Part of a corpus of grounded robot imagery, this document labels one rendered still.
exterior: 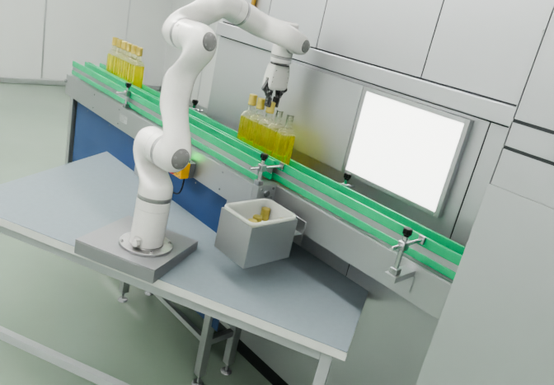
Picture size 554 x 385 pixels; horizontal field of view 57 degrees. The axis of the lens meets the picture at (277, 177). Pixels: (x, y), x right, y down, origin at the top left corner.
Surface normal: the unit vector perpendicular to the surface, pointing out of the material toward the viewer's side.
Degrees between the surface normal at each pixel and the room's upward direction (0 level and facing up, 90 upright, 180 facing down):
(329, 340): 0
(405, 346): 90
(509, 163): 90
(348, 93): 90
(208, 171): 90
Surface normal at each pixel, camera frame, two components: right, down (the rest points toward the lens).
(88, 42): 0.66, 0.36
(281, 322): 0.21, -0.93
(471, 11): -0.72, 0.07
